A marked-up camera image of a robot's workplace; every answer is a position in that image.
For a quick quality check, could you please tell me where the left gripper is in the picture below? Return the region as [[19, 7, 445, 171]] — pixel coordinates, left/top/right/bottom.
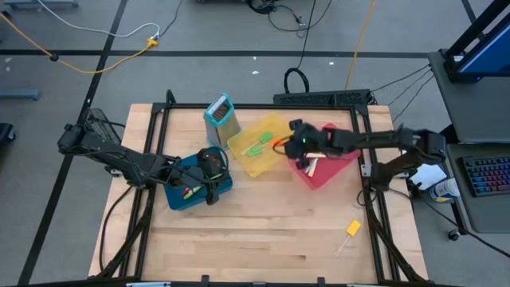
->
[[171, 147, 232, 206]]

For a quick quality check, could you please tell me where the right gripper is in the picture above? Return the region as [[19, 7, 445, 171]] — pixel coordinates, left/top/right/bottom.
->
[[283, 118, 334, 168]]

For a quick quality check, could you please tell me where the red translucent plastic bin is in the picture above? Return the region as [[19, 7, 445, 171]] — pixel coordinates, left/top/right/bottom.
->
[[287, 122, 363, 191]]

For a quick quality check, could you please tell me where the yellow spatula clear handle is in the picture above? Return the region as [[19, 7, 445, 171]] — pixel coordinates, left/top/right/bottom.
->
[[332, 219, 362, 259]]

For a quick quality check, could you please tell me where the blue plastic bin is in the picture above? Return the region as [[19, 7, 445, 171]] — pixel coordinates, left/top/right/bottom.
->
[[163, 146, 234, 211]]

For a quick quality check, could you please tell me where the yellow translucent plastic bin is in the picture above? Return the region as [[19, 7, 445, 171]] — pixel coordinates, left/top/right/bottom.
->
[[226, 112, 296, 179]]

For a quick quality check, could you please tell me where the black perforated equipment box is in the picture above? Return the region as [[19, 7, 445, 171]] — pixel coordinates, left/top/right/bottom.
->
[[273, 88, 372, 107]]

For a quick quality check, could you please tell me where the white paper sheet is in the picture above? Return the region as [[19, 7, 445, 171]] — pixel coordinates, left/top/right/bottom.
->
[[410, 163, 448, 191]]

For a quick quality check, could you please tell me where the white cylindrical canister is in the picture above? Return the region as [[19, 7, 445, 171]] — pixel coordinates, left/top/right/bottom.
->
[[429, 177, 461, 203]]

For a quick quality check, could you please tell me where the grey computer desk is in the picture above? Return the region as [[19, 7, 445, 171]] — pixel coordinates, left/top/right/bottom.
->
[[428, 49, 510, 236]]

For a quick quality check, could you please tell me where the grey metal base foot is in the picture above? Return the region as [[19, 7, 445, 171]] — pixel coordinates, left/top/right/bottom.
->
[[2, 0, 80, 10], [0, 88, 41, 101]]

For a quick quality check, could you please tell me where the black caster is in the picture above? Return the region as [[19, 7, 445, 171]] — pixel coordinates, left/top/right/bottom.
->
[[0, 122, 17, 144]]

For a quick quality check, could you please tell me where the backlit computer keyboard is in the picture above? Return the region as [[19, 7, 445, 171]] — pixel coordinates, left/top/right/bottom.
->
[[461, 155, 510, 199]]

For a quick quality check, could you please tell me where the computer monitor black stand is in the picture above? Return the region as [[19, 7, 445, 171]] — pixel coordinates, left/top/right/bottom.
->
[[444, 0, 510, 84]]

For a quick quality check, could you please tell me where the metal box grater teal handle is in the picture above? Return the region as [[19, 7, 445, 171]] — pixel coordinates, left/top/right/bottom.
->
[[203, 93, 242, 151]]

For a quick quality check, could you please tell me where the black aluminium table frame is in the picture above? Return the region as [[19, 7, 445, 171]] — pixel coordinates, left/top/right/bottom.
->
[[95, 89, 430, 287]]

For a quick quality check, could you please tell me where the black cable with coiled loop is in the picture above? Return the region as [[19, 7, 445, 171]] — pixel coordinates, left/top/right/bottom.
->
[[282, 0, 319, 96]]

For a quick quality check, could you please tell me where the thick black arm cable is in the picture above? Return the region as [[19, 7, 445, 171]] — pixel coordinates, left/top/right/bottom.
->
[[98, 185, 135, 274]]

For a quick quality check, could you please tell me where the thin black cable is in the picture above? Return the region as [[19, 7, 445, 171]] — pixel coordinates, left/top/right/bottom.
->
[[370, 63, 434, 94], [158, 0, 183, 39], [420, 198, 510, 259], [391, 74, 435, 124], [387, 69, 434, 107]]

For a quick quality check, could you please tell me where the yellow hanging cable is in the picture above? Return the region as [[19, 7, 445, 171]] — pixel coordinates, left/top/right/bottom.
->
[[344, 0, 377, 90]]

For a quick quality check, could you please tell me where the yellow extension cable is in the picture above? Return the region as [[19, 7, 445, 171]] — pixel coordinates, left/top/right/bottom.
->
[[0, 11, 159, 76]]

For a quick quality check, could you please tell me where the black cable bundle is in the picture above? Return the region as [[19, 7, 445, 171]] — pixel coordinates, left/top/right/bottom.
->
[[246, 0, 334, 39]]

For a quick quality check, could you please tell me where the white cable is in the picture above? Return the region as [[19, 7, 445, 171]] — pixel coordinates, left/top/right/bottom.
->
[[35, 0, 161, 40]]

